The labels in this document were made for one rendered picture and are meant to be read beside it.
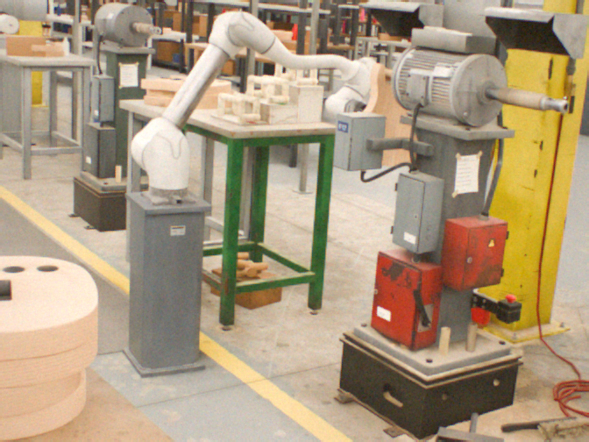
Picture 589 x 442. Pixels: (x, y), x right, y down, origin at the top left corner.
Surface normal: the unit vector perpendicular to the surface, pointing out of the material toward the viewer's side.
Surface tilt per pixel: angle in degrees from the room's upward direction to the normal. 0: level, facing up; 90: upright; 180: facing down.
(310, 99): 90
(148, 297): 90
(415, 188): 90
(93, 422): 0
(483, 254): 90
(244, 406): 0
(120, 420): 0
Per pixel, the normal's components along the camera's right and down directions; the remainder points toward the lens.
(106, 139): 0.53, 0.25
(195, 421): 0.07, -0.96
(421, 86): -0.83, 0.09
